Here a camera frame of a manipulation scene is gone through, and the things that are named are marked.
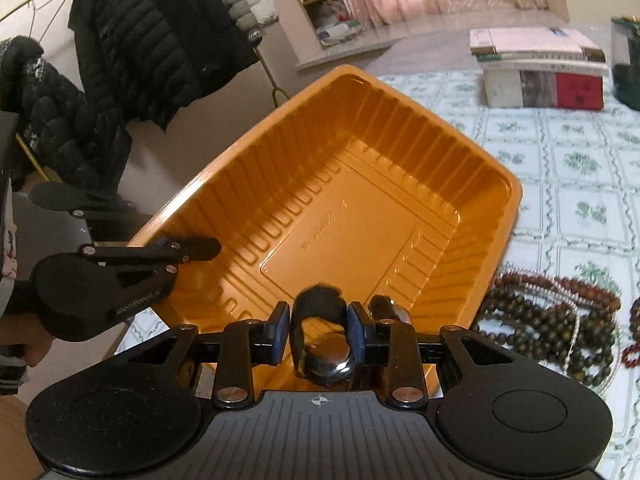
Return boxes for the black patterned jacket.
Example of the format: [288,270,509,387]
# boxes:
[0,35,134,197]

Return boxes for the gold clothes rack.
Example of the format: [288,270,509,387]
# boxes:
[0,0,292,184]

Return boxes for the wire clothes hanger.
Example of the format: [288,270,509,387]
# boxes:
[27,0,72,45]

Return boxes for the white cardboard box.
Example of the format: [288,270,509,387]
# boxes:
[481,57,607,112]

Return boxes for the person's patterned clothing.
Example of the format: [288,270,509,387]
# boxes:
[0,180,20,282]

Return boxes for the red bead bracelet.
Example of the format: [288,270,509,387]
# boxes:
[621,297,640,372]

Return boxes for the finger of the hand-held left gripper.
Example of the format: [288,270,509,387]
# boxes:
[82,236,222,325]
[74,198,147,222]

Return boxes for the green-edged book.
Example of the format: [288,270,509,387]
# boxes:
[474,46,612,70]

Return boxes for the floral tablecloth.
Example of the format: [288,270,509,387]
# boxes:
[115,67,640,480]

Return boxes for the reddish-brown bead bracelet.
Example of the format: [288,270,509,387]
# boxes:
[494,269,622,312]

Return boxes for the dark green container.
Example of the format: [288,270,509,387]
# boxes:
[610,15,640,107]

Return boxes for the black puffer jacket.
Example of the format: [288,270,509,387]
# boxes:
[68,0,262,132]

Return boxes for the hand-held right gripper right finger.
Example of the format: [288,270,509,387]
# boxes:
[347,301,507,409]

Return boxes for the dark wooden bead necklace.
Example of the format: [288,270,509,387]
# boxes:
[472,292,617,388]

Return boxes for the pale pearl strand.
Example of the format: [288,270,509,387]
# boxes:
[515,272,589,377]

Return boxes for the person's left hand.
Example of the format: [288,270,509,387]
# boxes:
[0,331,57,368]

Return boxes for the orange plastic tray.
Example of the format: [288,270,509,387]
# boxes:
[127,65,524,394]

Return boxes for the white book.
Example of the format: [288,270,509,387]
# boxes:
[469,27,603,56]

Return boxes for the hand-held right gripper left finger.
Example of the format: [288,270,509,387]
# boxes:
[107,302,292,409]

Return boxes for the white plastic bags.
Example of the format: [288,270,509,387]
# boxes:
[314,0,369,49]

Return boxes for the black strap wristwatch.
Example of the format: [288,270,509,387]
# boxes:
[291,284,414,387]

